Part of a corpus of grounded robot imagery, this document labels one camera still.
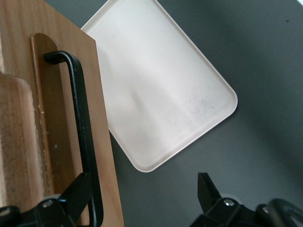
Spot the black metal drawer handle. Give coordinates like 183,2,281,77
44,51,105,227

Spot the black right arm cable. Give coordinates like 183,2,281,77
257,198,303,227

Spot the cream plastic tray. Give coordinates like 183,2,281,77
80,0,239,173

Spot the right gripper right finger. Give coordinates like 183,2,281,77
193,172,246,227

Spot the dark grey table mat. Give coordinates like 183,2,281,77
45,0,303,227

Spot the wooden drawer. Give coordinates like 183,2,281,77
0,0,125,227

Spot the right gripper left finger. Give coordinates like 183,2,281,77
33,172,94,227

